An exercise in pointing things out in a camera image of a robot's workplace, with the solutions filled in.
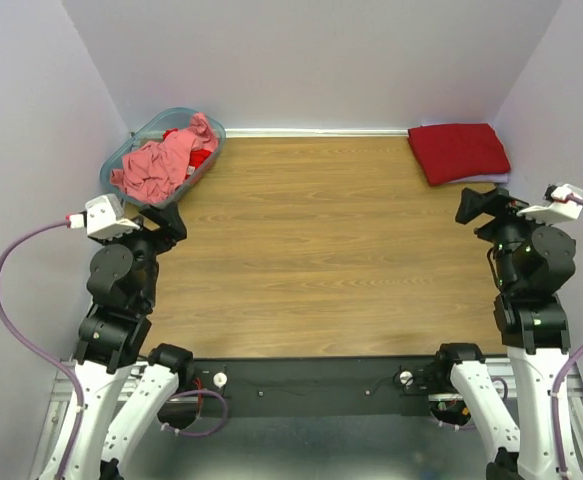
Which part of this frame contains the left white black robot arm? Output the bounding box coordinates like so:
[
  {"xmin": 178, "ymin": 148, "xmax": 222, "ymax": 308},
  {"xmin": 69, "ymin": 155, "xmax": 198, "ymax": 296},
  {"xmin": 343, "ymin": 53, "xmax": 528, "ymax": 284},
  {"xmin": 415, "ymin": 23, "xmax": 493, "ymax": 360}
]
[{"xmin": 40, "ymin": 198, "xmax": 193, "ymax": 479}]

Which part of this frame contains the pink t shirt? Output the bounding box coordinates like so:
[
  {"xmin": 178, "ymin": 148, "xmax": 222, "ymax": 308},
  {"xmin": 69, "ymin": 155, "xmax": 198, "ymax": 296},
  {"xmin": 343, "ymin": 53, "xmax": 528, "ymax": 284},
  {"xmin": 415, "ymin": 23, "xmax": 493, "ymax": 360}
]
[{"xmin": 109, "ymin": 112, "xmax": 220, "ymax": 205}]

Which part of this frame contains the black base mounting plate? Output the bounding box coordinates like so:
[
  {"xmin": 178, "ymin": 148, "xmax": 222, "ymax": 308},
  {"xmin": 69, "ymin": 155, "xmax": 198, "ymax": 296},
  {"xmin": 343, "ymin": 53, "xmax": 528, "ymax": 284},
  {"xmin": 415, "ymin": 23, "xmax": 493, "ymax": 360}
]
[{"xmin": 193, "ymin": 355, "xmax": 452, "ymax": 420}]

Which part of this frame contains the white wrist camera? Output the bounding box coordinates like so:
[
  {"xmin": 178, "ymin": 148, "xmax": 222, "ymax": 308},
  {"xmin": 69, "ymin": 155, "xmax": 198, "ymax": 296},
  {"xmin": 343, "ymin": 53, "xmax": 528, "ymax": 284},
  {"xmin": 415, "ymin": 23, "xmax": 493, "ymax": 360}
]
[
  {"xmin": 66, "ymin": 194, "xmax": 141, "ymax": 241},
  {"xmin": 517, "ymin": 183, "xmax": 583, "ymax": 225}
]

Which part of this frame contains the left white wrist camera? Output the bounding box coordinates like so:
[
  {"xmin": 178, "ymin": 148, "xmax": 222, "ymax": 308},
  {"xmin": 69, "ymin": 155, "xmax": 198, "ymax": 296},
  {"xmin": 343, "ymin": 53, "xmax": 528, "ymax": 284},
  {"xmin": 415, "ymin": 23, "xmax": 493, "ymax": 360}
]
[{"xmin": 66, "ymin": 194, "xmax": 141, "ymax": 241}]

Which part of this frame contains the folded lavender t shirt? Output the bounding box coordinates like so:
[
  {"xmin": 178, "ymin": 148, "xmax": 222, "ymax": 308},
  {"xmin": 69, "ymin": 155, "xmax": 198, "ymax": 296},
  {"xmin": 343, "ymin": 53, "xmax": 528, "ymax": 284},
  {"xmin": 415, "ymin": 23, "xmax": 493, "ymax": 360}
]
[{"xmin": 451, "ymin": 173, "xmax": 509, "ymax": 185}]

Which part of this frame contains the clear blue plastic bin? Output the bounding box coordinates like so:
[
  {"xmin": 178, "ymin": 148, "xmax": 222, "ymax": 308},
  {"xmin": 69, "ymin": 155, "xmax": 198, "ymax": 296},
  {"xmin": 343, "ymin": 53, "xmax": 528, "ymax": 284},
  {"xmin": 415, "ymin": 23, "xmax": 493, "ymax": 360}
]
[{"xmin": 99, "ymin": 107, "xmax": 227, "ymax": 214}]

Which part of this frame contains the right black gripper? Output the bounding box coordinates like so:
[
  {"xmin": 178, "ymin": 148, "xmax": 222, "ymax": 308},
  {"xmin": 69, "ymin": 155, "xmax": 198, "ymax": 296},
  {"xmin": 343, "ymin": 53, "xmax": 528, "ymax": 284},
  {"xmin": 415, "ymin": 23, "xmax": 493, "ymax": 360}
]
[{"xmin": 455, "ymin": 184, "xmax": 559, "ymax": 290}]

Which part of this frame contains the purple cable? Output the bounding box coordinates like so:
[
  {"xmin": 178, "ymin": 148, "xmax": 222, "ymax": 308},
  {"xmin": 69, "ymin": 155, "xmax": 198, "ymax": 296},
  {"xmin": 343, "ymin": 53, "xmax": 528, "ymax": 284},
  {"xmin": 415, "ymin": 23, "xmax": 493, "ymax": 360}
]
[
  {"xmin": 0, "ymin": 222, "xmax": 230, "ymax": 480},
  {"xmin": 438, "ymin": 194, "xmax": 583, "ymax": 480}
]

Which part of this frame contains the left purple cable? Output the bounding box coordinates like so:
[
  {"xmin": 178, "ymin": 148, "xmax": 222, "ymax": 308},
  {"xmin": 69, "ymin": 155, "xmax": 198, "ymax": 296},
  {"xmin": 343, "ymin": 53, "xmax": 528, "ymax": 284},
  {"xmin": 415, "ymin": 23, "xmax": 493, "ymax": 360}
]
[{"xmin": 0, "ymin": 222, "xmax": 230, "ymax": 480}]

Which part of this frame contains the dark red t shirt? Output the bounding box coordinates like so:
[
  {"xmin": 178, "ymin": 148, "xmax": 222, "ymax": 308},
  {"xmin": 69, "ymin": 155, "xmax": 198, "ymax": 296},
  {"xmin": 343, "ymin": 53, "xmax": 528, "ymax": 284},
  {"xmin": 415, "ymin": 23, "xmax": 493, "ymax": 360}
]
[{"xmin": 407, "ymin": 123, "xmax": 511, "ymax": 187}]

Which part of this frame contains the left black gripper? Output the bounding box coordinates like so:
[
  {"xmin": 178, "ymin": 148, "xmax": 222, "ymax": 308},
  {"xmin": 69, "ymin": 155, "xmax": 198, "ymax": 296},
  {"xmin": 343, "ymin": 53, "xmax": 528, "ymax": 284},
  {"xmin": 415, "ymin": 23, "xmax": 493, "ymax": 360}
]
[{"xmin": 90, "ymin": 199, "xmax": 188, "ymax": 308}]

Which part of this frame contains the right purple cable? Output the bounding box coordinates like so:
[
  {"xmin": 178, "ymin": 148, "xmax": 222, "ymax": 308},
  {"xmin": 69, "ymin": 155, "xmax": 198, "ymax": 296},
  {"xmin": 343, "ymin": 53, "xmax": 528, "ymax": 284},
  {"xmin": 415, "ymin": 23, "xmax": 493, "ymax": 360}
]
[{"xmin": 438, "ymin": 194, "xmax": 583, "ymax": 480}]

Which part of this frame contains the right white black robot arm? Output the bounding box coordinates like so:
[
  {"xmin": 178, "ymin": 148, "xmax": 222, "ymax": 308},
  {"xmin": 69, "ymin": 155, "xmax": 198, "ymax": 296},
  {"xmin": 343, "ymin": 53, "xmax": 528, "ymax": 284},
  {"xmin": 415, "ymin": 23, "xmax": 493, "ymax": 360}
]
[{"xmin": 430, "ymin": 184, "xmax": 583, "ymax": 479}]

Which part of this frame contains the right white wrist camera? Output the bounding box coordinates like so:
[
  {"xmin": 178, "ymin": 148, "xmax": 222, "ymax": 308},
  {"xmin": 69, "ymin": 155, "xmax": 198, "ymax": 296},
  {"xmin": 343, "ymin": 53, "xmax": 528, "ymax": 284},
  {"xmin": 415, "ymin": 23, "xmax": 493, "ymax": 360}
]
[{"xmin": 517, "ymin": 183, "xmax": 583, "ymax": 225}]

